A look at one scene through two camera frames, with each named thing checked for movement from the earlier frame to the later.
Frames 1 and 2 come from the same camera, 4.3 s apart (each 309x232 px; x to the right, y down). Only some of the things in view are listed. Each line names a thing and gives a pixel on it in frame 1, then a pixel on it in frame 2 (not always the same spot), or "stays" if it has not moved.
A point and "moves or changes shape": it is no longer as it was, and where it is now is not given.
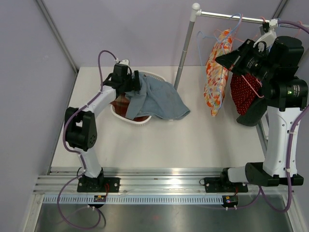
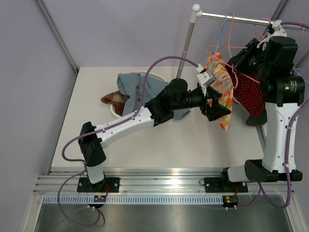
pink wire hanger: (259, 95) → (232, 14)
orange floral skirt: (216, 75) moves or changes shape
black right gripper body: (250, 61) stays
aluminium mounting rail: (63, 181) stays
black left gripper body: (128, 84) → (204, 106)
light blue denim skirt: (156, 98) stays
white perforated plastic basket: (140, 122) stays
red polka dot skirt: (246, 90) moves or changes shape
